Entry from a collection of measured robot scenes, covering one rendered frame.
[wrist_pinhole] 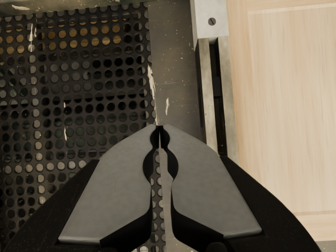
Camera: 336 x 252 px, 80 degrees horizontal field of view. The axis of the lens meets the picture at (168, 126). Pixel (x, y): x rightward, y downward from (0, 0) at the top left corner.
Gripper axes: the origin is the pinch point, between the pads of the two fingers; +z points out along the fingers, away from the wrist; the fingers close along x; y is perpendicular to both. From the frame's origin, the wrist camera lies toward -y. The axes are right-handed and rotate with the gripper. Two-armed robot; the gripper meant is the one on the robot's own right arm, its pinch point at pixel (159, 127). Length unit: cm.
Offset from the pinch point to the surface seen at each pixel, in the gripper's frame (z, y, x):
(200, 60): 29.0, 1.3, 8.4
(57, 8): 44, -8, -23
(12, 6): 43, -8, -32
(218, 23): 32.1, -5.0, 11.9
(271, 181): 20.3, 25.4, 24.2
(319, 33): 35.2, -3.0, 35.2
